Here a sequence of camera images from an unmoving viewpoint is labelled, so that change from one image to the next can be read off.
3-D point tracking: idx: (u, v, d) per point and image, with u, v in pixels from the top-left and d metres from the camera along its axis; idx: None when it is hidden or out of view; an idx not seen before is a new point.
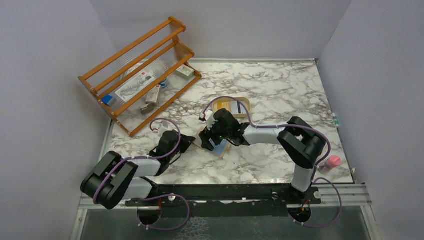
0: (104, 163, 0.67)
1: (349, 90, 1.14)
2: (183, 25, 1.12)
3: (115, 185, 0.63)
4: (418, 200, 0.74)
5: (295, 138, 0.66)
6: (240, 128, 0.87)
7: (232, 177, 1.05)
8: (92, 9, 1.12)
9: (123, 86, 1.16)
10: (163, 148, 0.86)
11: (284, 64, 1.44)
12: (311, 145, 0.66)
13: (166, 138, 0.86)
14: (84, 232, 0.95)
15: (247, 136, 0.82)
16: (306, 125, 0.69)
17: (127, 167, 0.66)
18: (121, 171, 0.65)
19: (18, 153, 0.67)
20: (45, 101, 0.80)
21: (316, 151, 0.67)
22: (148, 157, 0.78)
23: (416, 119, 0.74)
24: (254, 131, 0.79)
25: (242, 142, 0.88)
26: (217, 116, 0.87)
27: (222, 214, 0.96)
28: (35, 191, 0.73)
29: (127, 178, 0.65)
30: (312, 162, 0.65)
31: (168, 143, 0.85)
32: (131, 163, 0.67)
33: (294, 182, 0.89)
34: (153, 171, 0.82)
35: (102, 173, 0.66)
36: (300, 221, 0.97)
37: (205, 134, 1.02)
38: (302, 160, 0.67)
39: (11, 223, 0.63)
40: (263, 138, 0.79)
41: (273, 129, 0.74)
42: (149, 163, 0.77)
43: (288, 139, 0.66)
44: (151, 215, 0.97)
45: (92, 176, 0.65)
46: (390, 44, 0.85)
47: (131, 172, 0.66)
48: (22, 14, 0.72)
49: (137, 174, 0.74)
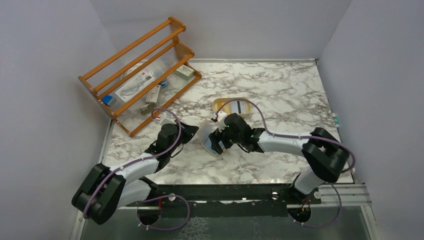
0: (93, 177, 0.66)
1: (349, 90, 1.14)
2: (183, 26, 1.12)
3: (102, 201, 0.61)
4: (418, 200, 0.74)
5: (320, 152, 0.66)
6: (253, 134, 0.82)
7: (232, 177, 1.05)
8: (92, 9, 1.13)
9: (123, 86, 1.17)
10: (162, 143, 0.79)
11: (284, 64, 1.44)
12: (336, 158, 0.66)
13: (165, 133, 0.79)
14: (84, 232, 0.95)
15: (262, 143, 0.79)
16: (330, 138, 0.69)
17: (114, 182, 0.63)
18: (108, 186, 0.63)
19: (18, 152, 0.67)
20: (46, 102, 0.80)
21: (341, 165, 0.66)
22: (143, 157, 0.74)
23: (416, 119, 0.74)
24: (270, 139, 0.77)
25: (255, 148, 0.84)
26: (228, 122, 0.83)
27: (222, 214, 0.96)
28: (35, 191, 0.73)
29: (115, 193, 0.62)
30: (337, 175, 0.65)
31: (166, 138, 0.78)
32: (119, 177, 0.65)
33: (298, 185, 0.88)
34: (151, 171, 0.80)
35: (91, 187, 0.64)
36: (300, 221, 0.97)
37: (214, 135, 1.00)
38: (327, 174, 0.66)
39: (11, 224, 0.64)
40: (280, 147, 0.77)
41: (294, 139, 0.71)
42: (147, 164, 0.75)
43: (313, 153, 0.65)
44: (151, 215, 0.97)
45: (81, 190, 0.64)
46: (389, 43, 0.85)
47: (119, 186, 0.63)
48: (22, 14, 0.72)
49: (133, 178, 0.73)
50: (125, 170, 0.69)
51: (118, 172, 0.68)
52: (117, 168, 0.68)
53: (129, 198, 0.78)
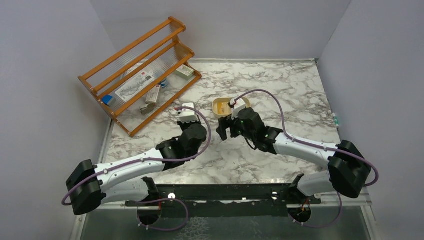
0: (76, 172, 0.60)
1: (349, 90, 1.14)
2: (183, 25, 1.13)
3: (77, 203, 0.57)
4: (418, 200, 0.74)
5: (346, 168, 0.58)
6: (268, 134, 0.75)
7: (232, 177, 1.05)
8: (92, 9, 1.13)
9: (123, 86, 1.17)
10: (183, 143, 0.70)
11: (284, 64, 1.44)
12: (359, 175, 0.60)
13: (191, 134, 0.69)
14: (84, 232, 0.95)
15: (278, 146, 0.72)
16: (355, 153, 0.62)
17: (89, 189, 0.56)
18: (84, 191, 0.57)
19: (19, 152, 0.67)
20: (46, 102, 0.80)
21: (363, 182, 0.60)
22: (142, 159, 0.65)
23: (416, 119, 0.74)
24: (290, 144, 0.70)
25: (267, 149, 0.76)
26: (244, 117, 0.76)
27: (222, 214, 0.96)
28: (35, 191, 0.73)
29: (89, 200, 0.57)
30: (359, 192, 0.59)
31: (190, 139, 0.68)
32: (95, 185, 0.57)
33: (302, 187, 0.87)
34: (156, 170, 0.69)
35: (75, 181, 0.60)
36: (300, 221, 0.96)
37: (225, 121, 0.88)
38: (347, 190, 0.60)
39: (11, 224, 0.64)
40: (297, 154, 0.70)
41: (319, 150, 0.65)
42: (147, 166, 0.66)
43: (340, 168, 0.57)
44: (151, 215, 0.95)
45: (69, 180, 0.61)
46: (390, 44, 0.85)
47: (92, 196, 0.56)
48: (23, 14, 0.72)
49: (126, 179, 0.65)
50: (109, 174, 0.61)
51: (101, 176, 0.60)
52: (101, 172, 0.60)
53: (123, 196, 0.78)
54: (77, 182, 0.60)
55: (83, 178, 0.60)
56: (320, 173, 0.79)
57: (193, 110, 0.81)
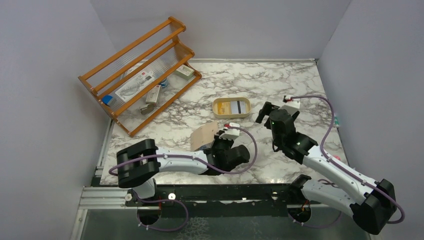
0: (139, 146, 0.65)
1: (349, 90, 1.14)
2: (183, 25, 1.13)
3: (130, 175, 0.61)
4: (418, 200, 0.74)
5: (378, 208, 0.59)
6: (299, 141, 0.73)
7: (232, 177, 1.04)
8: (92, 9, 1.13)
9: (123, 86, 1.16)
10: (228, 156, 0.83)
11: (284, 64, 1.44)
12: (386, 215, 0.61)
13: (240, 152, 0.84)
14: (84, 232, 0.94)
15: (308, 159, 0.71)
16: (391, 196, 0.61)
17: (148, 167, 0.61)
18: (143, 166, 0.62)
19: (18, 152, 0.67)
20: (45, 102, 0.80)
21: (386, 220, 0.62)
22: (193, 156, 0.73)
23: (416, 119, 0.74)
24: (323, 162, 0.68)
25: (295, 156, 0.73)
26: (276, 119, 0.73)
27: (222, 214, 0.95)
28: (34, 191, 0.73)
29: (142, 177, 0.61)
30: (379, 229, 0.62)
31: (238, 156, 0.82)
32: (154, 165, 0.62)
33: (307, 192, 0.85)
34: (196, 172, 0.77)
35: (133, 154, 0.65)
36: (300, 221, 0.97)
37: (268, 108, 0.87)
38: (369, 224, 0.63)
39: (11, 224, 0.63)
40: (327, 173, 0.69)
41: (354, 180, 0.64)
42: (194, 165, 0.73)
43: (373, 208, 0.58)
44: (151, 215, 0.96)
45: (126, 151, 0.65)
46: (390, 44, 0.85)
47: (148, 174, 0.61)
48: (22, 14, 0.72)
49: (172, 169, 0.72)
50: (167, 159, 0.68)
51: (160, 159, 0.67)
52: (161, 154, 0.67)
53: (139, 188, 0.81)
54: (135, 154, 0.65)
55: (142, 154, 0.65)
56: (336, 190, 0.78)
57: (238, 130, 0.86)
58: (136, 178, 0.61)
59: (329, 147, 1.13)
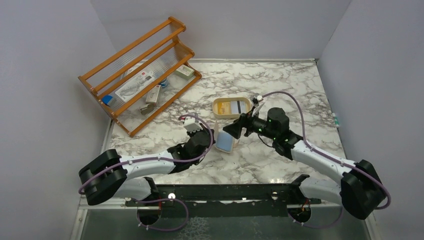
0: (101, 159, 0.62)
1: (348, 90, 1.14)
2: (183, 25, 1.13)
3: (97, 189, 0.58)
4: (417, 199, 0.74)
5: (359, 187, 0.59)
6: (289, 138, 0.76)
7: (232, 177, 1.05)
8: (92, 9, 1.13)
9: (123, 86, 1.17)
10: (189, 149, 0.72)
11: (284, 64, 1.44)
12: (372, 197, 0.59)
13: (196, 140, 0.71)
14: (84, 232, 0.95)
15: (295, 151, 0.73)
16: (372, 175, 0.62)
17: (115, 176, 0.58)
18: (109, 177, 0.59)
19: (19, 151, 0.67)
20: (46, 101, 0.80)
21: (374, 204, 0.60)
22: (158, 157, 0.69)
23: (415, 119, 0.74)
24: (307, 151, 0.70)
25: (285, 152, 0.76)
26: (274, 117, 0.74)
27: (222, 214, 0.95)
28: (35, 191, 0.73)
29: (110, 188, 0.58)
30: (367, 213, 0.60)
31: (195, 146, 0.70)
32: (121, 172, 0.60)
33: (305, 187, 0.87)
34: (165, 171, 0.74)
35: (97, 169, 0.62)
36: (300, 221, 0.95)
37: (245, 118, 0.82)
38: (355, 208, 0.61)
39: (11, 224, 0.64)
40: (313, 163, 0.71)
41: (334, 163, 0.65)
42: (161, 165, 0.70)
43: (352, 185, 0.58)
44: (151, 215, 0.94)
45: (89, 167, 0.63)
46: (390, 43, 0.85)
47: (116, 182, 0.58)
48: (23, 14, 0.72)
49: (140, 175, 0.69)
50: (133, 165, 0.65)
51: (125, 166, 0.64)
52: (126, 161, 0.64)
53: (131, 190, 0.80)
54: (99, 169, 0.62)
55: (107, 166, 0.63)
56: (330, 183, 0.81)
57: (194, 117, 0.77)
58: (105, 190, 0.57)
59: (329, 146, 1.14)
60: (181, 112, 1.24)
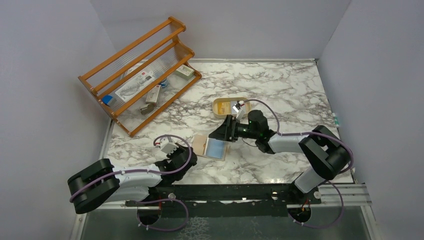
0: (93, 168, 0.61)
1: (348, 90, 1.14)
2: (183, 25, 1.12)
3: (88, 197, 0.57)
4: (417, 199, 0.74)
5: (317, 146, 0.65)
6: (269, 136, 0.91)
7: (232, 177, 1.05)
8: (92, 9, 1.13)
9: (123, 86, 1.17)
10: (176, 164, 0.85)
11: (284, 64, 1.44)
12: (336, 156, 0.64)
13: (185, 156, 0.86)
14: (84, 232, 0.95)
15: (272, 142, 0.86)
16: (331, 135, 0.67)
17: (107, 184, 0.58)
18: (101, 185, 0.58)
19: (18, 152, 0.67)
20: (46, 102, 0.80)
21: (340, 163, 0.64)
22: (148, 170, 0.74)
23: (415, 119, 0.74)
24: (278, 137, 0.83)
25: (266, 149, 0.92)
26: (253, 118, 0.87)
27: (222, 214, 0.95)
28: (34, 191, 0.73)
29: (102, 196, 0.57)
30: (335, 173, 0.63)
31: (184, 161, 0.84)
32: (114, 181, 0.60)
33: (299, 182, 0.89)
34: (150, 184, 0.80)
35: (87, 177, 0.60)
36: (300, 221, 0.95)
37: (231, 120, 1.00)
38: (323, 170, 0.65)
39: (11, 224, 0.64)
40: (286, 145, 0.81)
41: (296, 136, 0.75)
42: (149, 177, 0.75)
43: (308, 145, 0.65)
44: (151, 216, 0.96)
45: (79, 175, 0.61)
46: (390, 44, 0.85)
47: (108, 191, 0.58)
48: (22, 14, 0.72)
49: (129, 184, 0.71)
50: (124, 175, 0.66)
51: (117, 175, 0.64)
52: (118, 171, 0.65)
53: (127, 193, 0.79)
54: (90, 177, 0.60)
55: (99, 175, 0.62)
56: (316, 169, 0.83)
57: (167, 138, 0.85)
58: (96, 198, 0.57)
59: None
60: (181, 112, 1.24)
